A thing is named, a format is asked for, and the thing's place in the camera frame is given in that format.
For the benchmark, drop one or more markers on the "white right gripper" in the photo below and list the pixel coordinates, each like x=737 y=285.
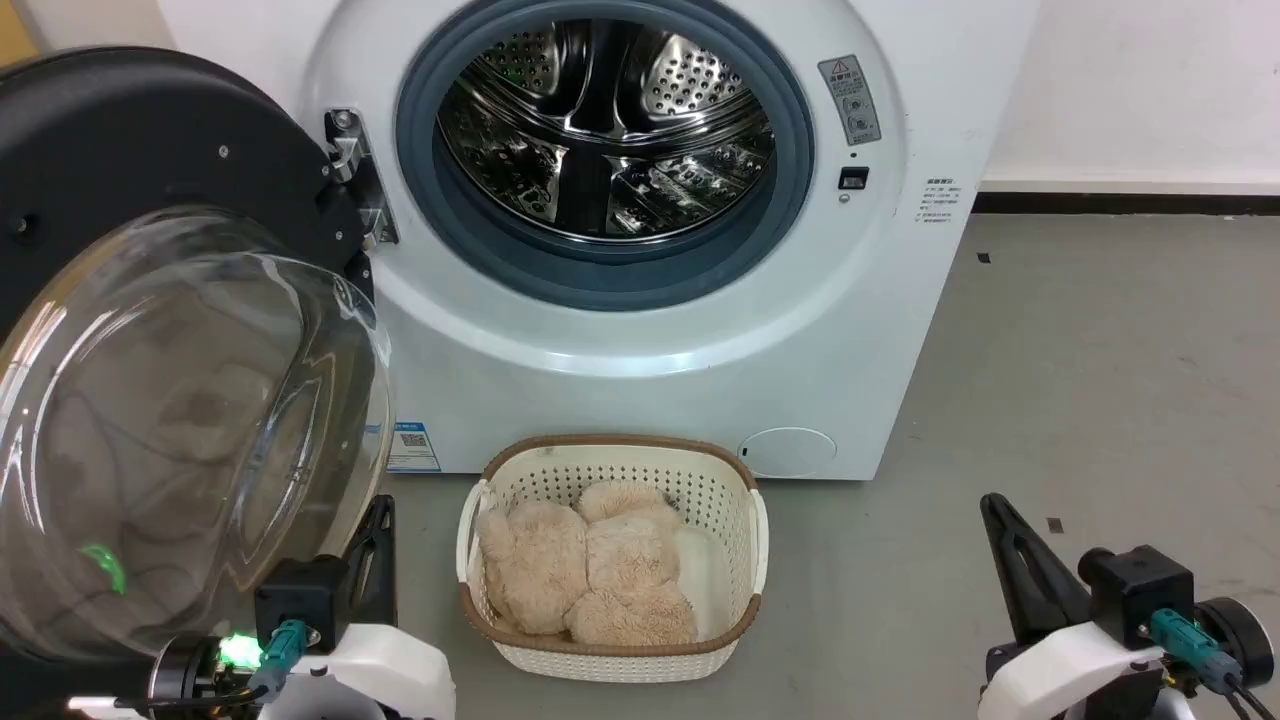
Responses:
x=1070 y=670

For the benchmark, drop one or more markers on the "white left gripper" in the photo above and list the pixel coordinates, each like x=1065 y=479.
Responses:
x=390 y=670

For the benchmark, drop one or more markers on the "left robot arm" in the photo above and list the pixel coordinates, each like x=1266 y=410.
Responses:
x=185 y=670

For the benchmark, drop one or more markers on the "white front-load washing machine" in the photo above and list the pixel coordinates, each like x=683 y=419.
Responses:
x=650 y=400

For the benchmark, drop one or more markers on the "metal door hinge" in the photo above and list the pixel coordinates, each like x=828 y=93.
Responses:
x=346 y=150

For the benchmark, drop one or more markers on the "black door latch slot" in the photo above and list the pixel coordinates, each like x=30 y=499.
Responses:
x=853 y=178

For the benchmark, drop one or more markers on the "black washer door glass bowl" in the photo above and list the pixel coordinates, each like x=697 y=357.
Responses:
x=130 y=130

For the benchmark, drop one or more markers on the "blue white energy label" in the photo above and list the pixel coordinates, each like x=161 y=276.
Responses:
x=412 y=447

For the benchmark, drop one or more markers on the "beige plush toy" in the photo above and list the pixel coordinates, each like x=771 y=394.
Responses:
x=540 y=570

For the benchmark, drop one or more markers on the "white laundry basket brown rim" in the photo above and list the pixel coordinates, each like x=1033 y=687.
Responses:
x=610 y=660

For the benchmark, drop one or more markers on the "round white filter cover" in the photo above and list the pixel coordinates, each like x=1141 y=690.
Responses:
x=788 y=452

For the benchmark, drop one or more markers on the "white cloth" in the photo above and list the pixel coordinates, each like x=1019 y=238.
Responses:
x=705 y=580

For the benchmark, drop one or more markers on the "black baseboard strip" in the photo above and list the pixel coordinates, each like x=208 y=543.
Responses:
x=1120 y=203

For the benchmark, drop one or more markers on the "small printed text label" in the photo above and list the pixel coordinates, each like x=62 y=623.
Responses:
x=938 y=200

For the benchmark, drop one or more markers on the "grey warning sticker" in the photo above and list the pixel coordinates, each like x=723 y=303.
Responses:
x=850 y=100

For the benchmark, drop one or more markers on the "stainless steel washer drum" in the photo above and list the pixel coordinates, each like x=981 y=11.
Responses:
x=690 y=90

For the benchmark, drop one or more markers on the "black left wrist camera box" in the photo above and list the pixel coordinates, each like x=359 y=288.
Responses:
x=300 y=600

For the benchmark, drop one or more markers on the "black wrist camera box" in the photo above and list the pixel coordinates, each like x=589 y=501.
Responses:
x=300 y=600
x=1140 y=595

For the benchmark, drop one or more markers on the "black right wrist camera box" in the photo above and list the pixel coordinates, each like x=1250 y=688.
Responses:
x=1140 y=595

